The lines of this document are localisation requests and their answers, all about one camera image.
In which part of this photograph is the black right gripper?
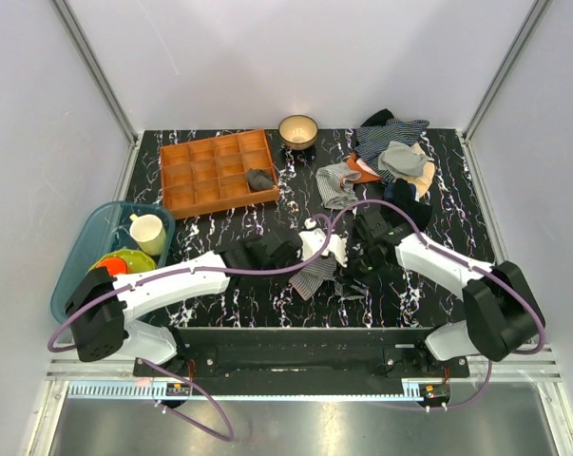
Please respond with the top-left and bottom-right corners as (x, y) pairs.
(333, 244), (387, 299)

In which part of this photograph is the grey white striped underwear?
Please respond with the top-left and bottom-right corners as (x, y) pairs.
(289, 256), (364, 300)

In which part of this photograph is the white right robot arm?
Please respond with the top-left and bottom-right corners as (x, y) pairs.
(349, 211), (545, 377)

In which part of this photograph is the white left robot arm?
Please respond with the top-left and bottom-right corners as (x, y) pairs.
(65, 231), (303, 376)

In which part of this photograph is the black cloth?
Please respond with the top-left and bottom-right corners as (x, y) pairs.
(388, 201), (433, 231)

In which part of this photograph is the rolled dark grey sock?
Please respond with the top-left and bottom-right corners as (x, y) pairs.
(246, 168), (275, 192)

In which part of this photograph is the dark navy cloth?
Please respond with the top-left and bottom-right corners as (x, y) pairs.
(383, 179), (417, 203)

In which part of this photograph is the striped grey cloth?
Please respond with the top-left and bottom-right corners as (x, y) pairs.
(315, 162), (361, 210)

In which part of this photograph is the beige cloth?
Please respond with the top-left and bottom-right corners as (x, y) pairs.
(406, 143), (436, 200)

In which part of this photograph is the orange cloth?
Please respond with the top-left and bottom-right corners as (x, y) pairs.
(346, 153), (381, 183)

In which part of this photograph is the orange wooden compartment tray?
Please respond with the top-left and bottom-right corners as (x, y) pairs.
(160, 129), (280, 219)

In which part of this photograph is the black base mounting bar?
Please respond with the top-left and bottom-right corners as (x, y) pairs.
(161, 328), (469, 398)

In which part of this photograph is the dark blue striped cloth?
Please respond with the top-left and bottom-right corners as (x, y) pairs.
(354, 118), (430, 183)

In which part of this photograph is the beige ceramic bowl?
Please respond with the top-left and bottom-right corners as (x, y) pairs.
(278, 115), (318, 150)

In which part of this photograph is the cream yellow mug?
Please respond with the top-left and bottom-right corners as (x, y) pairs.
(129, 214), (166, 257)

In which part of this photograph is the green dotted plate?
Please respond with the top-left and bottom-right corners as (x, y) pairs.
(89, 249), (157, 274)

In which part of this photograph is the orange cup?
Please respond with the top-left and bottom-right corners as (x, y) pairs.
(96, 256), (127, 276)

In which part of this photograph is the blue plastic bin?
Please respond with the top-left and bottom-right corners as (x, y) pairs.
(50, 201), (175, 323)

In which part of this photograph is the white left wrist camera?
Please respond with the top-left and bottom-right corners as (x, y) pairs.
(298, 218), (326, 261)

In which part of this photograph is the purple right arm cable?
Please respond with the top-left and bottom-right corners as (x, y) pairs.
(326, 199), (548, 412)

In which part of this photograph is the aluminium frame rail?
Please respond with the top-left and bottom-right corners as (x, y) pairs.
(46, 351), (562, 383)

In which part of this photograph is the white slotted cable duct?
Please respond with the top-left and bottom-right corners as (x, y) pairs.
(67, 381), (437, 402)

